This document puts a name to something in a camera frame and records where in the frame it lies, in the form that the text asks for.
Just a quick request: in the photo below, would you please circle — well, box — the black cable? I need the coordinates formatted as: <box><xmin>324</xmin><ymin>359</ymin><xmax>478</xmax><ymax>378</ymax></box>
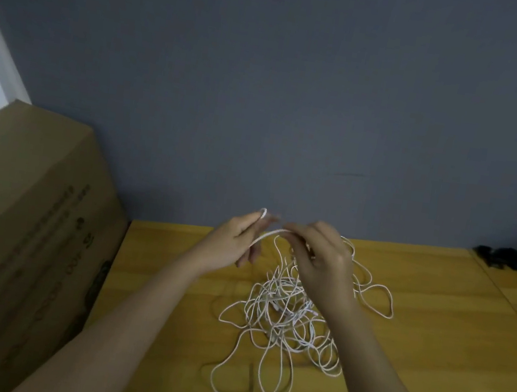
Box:
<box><xmin>498</xmin><ymin>247</ymin><xmax>517</xmax><ymax>272</ymax></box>
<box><xmin>470</xmin><ymin>243</ymin><xmax>506</xmax><ymax>269</ymax></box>

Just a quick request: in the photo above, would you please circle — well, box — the tangle of white cables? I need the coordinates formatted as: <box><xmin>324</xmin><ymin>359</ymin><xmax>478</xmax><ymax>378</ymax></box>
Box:
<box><xmin>200</xmin><ymin>220</ymin><xmax>406</xmax><ymax>392</ymax></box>

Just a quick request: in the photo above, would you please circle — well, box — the single white cable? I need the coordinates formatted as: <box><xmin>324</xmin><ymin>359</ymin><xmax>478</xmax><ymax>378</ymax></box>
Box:
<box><xmin>248</xmin><ymin>207</ymin><xmax>323</xmax><ymax>263</ymax></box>

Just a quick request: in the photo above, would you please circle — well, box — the plain brown cardboard box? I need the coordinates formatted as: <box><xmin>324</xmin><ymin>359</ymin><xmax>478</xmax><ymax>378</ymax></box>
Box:
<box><xmin>0</xmin><ymin>97</ymin><xmax>146</xmax><ymax>392</ymax></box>

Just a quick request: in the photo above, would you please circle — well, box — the person's left hand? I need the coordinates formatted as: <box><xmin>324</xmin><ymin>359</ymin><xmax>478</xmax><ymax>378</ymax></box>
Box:
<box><xmin>175</xmin><ymin>197</ymin><xmax>279</xmax><ymax>290</ymax></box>

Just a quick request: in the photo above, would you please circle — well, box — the person's right forearm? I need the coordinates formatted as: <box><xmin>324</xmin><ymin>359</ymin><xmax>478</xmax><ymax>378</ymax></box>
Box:
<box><xmin>315</xmin><ymin>296</ymin><xmax>476</xmax><ymax>392</ymax></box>

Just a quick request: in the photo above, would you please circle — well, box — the person's right hand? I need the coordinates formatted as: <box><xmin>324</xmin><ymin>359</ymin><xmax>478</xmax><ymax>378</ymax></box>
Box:
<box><xmin>271</xmin><ymin>217</ymin><xmax>371</xmax><ymax>318</ymax></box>

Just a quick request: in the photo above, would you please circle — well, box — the person's left forearm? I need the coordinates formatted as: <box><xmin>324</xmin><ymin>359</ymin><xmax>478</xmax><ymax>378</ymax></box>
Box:
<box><xmin>11</xmin><ymin>237</ymin><xmax>203</xmax><ymax>392</ymax></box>

